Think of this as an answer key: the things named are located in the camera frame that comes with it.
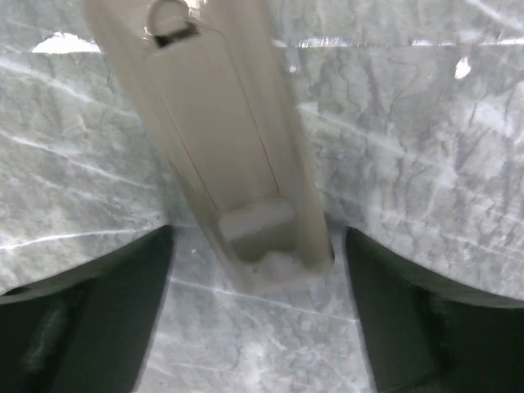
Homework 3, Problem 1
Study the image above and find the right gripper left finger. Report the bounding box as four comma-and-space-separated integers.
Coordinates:
1, 225, 174, 392

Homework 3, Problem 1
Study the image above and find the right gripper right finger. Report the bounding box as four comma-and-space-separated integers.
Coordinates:
345, 228, 523, 392

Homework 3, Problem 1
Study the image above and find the beige remote control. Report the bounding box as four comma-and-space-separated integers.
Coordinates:
83, 1, 334, 292

